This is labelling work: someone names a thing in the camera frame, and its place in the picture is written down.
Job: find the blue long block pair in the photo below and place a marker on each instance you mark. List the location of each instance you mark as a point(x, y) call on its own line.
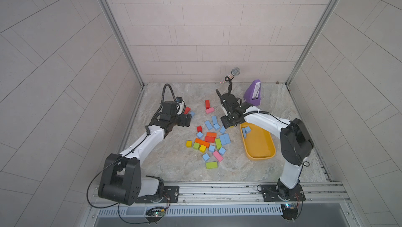
point(227, 138)
point(222, 139)

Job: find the green long block front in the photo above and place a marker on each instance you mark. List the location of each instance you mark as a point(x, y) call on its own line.
point(211, 165)

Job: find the right circuit board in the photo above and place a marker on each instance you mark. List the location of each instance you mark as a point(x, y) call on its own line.
point(290, 211)

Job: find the circuit board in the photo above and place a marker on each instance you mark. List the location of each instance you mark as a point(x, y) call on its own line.
point(290, 211)
point(156, 212)

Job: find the left circuit board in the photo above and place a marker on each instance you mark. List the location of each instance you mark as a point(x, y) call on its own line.
point(156, 212)

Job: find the black microphone stand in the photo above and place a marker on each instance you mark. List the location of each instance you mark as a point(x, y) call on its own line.
point(228, 79)

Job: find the yellow plastic tray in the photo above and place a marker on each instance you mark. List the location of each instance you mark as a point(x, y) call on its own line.
point(258, 144)

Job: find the blue long block pair right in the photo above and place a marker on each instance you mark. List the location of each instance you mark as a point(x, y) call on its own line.
point(227, 138)

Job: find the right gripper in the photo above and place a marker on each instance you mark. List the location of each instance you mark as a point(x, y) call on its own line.
point(225, 122)

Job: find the blue cube beside pink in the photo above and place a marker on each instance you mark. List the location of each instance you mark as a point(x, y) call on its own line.
point(222, 151)

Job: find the green cube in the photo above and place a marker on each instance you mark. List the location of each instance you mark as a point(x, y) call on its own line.
point(196, 146)

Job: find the blue long block tilted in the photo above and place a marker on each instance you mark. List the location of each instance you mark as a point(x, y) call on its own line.
point(214, 119)

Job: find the yellow cube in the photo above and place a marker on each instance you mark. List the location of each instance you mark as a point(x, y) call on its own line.
point(202, 148)
point(188, 144)

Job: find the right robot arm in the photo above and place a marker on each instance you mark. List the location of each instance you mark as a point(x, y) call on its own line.
point(296, 142)

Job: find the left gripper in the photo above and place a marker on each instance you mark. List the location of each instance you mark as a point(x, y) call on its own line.
point(182, 122)

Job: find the red block far left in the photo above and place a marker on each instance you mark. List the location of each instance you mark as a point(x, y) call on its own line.
point(187, 110)

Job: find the blue long block pair left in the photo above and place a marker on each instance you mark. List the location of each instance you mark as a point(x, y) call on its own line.
point(222, 139)

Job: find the green long block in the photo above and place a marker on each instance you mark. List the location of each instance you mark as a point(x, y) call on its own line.
point(211, 165)
point(218, 143)

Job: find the purple metronome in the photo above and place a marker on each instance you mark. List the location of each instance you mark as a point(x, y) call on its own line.
point(253, 93)

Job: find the orange short block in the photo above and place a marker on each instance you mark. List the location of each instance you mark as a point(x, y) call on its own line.
point(211, 134)

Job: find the blue thin long block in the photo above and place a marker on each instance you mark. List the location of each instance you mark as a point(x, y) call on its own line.
point(244, 133)

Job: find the aluminium mounting rail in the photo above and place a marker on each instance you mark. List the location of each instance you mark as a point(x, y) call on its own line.
point(242, 193)

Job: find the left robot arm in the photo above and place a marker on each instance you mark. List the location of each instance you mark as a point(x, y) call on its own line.
point(121, 180)

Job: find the pink long block front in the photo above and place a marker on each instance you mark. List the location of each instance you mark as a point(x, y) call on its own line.
point(218, 156)

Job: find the red long block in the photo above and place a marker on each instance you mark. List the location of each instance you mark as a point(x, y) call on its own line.
point(210, 139)

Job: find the yellow cube front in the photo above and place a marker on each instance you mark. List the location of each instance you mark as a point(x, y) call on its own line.
point(202, 148)

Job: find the blue long block upright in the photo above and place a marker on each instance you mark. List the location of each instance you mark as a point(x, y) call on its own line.
point(208, 125)

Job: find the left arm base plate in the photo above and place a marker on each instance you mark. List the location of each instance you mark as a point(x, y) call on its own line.
point(169, 194)

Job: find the orange long block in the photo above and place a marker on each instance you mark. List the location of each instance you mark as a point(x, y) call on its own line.
point(201, 142)

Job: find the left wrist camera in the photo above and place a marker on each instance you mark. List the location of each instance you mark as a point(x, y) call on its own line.
point(180, 105)

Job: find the pink block near back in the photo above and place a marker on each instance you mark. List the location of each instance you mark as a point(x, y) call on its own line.
point(210, 110)

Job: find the yellow cube far left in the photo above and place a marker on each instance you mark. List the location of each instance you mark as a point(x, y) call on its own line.
point(188, 144)

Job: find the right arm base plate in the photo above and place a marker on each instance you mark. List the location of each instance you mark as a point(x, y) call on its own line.
point(280, 193)

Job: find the green long block centre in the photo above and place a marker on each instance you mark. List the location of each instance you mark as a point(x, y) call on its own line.
point(218, 143)

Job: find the blue long block diagonal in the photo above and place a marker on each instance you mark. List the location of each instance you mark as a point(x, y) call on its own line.
point(222, 130)

